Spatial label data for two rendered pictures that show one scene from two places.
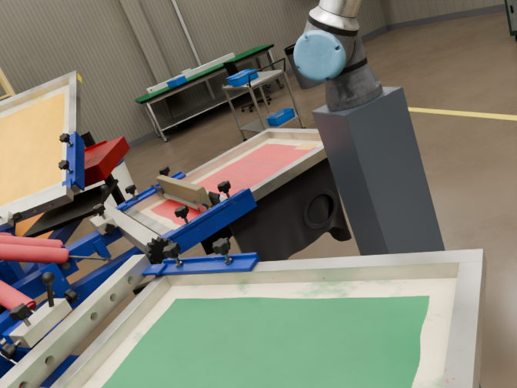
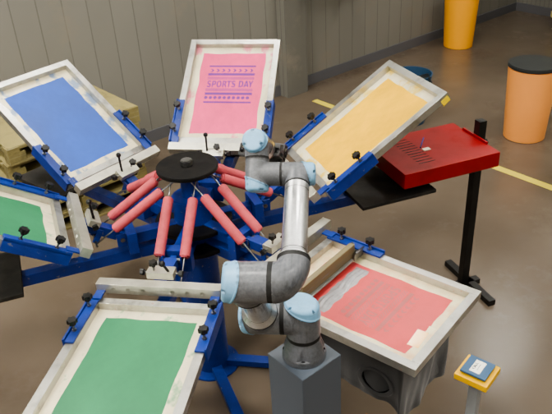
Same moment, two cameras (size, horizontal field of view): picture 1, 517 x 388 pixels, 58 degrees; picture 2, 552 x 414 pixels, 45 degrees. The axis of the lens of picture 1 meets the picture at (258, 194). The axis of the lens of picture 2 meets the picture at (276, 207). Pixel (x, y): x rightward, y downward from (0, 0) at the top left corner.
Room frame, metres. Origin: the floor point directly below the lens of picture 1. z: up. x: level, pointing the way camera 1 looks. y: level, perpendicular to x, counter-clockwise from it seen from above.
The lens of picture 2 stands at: (0.43, -1.89, 2.82)
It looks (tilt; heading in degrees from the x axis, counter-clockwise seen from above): 31 degrees down; 66
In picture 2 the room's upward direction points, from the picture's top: 3 degrees counter-clockwise
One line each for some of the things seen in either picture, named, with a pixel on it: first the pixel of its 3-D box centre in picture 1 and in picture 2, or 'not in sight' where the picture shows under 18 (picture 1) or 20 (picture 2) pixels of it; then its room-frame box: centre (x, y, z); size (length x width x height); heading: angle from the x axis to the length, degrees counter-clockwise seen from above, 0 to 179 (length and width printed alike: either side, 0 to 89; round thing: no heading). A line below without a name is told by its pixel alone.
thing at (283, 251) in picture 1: (287, 221); (354, 360); (1.59, -0.06, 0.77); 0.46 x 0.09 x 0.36; 115
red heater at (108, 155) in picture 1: (79, 169); (430, 154); (2.69, 0.90, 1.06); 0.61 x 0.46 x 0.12; 175
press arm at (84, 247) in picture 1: (94, 242); (266, 246); (1.49, 0.57, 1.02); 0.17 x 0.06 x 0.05; 115
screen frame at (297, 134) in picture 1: (232, 176); (366, 296); (1.73, 0.07, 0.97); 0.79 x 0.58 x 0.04; 115
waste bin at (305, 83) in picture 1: (306, 64); not in sight; (8.04, -1.61, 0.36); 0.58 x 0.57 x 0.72; 14
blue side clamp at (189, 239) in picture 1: (212, 219); not in sight; (1.37, 0.16, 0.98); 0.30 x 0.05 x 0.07; 115
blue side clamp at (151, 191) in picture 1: (155, 195); (355, 248); (1.88, 0.40, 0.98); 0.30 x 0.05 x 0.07; 115
